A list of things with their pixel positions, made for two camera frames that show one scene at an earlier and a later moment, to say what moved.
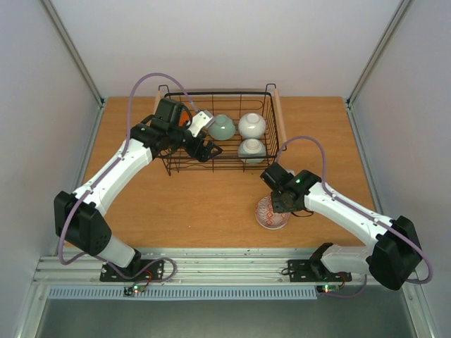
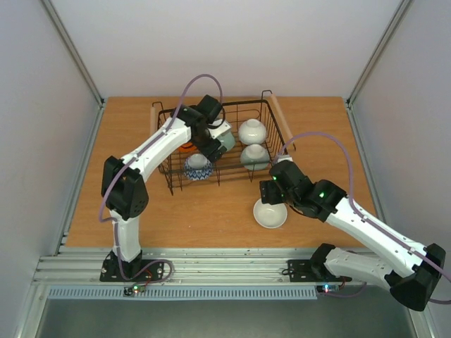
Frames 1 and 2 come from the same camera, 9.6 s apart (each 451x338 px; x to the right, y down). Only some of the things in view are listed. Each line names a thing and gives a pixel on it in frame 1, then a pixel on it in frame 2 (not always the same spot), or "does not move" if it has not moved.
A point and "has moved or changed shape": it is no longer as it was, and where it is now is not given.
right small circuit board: x=328 y=289 does not move
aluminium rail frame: x=192 y=267 does not move
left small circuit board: x=135 y=289 does not move
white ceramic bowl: x=251 y=125 has moved or changed shape
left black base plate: x=155 y=271 does not move
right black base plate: x=313 y=270 does not move
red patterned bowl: x=267 y=217 -> x=197 y=167
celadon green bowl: x=251 y=147 has moved or changed shape
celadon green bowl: x=223 y=128 has moved or changed shape
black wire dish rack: x=247 y=128 has moved or changed shape
